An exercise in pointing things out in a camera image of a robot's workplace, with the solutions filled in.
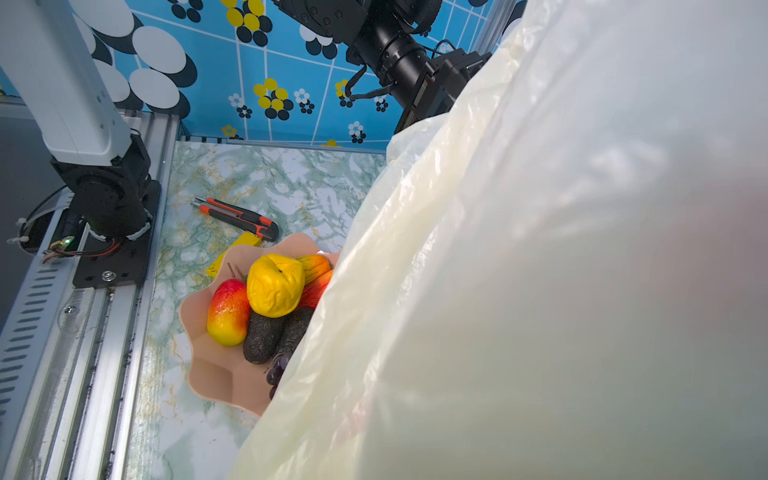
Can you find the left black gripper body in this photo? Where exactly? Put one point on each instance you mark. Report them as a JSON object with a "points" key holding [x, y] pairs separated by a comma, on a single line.
{"points": [[429, 87]]}

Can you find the translucent printed plastic bag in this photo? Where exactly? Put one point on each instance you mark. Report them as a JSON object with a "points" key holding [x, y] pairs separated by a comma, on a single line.
{"points": [[564, 277]]}

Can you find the dark purple grape bunch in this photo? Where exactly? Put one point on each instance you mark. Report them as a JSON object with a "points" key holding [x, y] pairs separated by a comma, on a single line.
{"points": [[276, 371]]}

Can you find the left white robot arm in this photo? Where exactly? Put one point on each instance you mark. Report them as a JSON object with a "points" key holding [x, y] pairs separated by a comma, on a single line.
{"points": [[79, 64]]}

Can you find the green orange papaya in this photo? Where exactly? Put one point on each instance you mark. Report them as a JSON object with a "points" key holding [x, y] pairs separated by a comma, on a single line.
{"points": [[314, 266]]}

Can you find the red black utility knife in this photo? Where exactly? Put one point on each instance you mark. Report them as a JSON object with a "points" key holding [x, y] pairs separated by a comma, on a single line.
{"points": [[239, 217]]}

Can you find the orange peach fruit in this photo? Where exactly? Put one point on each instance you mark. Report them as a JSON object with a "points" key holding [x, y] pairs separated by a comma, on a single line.
{"points": [[313, 291]]}

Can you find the yellow bell pepper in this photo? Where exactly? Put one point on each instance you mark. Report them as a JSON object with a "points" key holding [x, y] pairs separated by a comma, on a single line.
{"points": [[274, 285]]}

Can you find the red yellow mango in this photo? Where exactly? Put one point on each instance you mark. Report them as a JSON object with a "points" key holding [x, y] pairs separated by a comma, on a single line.
{"points": [[229, 313]]}

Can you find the pink scalloped plate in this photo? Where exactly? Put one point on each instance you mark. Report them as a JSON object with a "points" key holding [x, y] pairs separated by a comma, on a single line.
{"points": [[221, 373]]}

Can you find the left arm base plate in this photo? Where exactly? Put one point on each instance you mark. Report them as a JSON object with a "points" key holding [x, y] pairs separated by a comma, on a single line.
{"points": [[109, 262]]}

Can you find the aluminium front rail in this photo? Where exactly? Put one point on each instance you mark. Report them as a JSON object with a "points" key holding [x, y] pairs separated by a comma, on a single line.
{"points": [[70, 362]]}

